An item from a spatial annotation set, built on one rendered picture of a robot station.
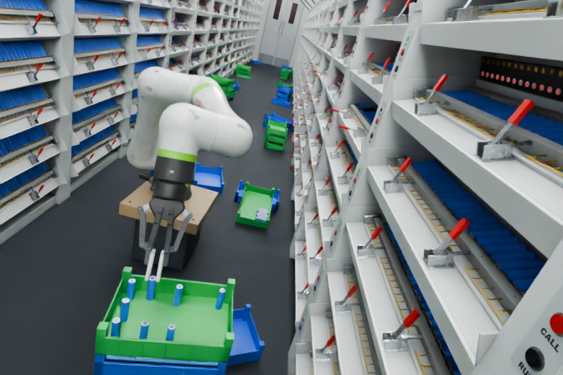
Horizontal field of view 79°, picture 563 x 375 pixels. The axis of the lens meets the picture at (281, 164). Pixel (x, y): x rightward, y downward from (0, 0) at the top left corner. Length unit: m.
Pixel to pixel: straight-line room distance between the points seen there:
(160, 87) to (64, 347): 0.94
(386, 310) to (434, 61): 0.59
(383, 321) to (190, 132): 0.58
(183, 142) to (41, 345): 0.94
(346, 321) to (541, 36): 0.76
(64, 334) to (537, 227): 1.43
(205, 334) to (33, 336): 0.73
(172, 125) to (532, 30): 0.68
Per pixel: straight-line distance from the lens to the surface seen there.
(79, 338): 1.52
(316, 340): 1.20
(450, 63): 0.97
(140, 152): 1.50
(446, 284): 0.59
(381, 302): 0.80
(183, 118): 0.83
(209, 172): 2.67
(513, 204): 0.48
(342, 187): 1.26
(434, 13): 0.94
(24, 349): 1.53
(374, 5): 1.62
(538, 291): 0.43
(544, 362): 0.42
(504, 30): 0.62
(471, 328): 0.54
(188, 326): 1.01
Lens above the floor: 1.17
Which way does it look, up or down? 22 degrees down
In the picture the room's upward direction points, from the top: 15 degrees clockwise
